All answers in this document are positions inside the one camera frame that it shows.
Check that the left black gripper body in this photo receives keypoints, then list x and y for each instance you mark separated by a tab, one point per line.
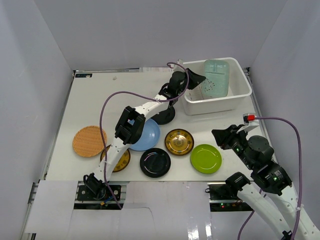
189	80

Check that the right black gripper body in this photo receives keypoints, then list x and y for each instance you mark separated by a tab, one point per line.
239	141

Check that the light green ceramic plate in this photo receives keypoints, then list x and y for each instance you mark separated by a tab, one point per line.
216	84

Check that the blue plastic plate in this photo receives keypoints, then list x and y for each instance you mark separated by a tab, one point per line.
150	136

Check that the black glossy plate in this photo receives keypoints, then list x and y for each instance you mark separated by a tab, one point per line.
155	163

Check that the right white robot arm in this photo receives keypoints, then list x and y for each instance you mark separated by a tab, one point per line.
269	190

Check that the black plate near bin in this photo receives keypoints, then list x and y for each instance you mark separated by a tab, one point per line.
164	117

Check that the white plastic bin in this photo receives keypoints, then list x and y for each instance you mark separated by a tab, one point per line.
238	89

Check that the lime green plate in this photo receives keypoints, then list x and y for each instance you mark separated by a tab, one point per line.
206	159

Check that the large yellow patterned plate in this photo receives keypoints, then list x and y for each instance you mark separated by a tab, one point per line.
179	142

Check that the small yellow patterned plate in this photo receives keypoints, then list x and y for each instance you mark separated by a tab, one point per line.
123	161

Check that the blue label sticker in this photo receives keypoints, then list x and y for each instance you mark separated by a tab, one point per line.
83	75

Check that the woven wicker plate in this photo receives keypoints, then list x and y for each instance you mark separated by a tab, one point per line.
88	142

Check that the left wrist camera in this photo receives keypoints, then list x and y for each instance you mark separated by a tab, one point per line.
179	64

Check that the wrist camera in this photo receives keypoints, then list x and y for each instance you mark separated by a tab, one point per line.
249	123
179	64

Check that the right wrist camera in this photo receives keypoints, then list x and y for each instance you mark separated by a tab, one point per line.
249	123

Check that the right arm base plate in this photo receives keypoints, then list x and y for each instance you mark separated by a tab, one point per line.
221	199

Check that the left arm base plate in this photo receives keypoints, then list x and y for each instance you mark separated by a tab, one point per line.
85	194

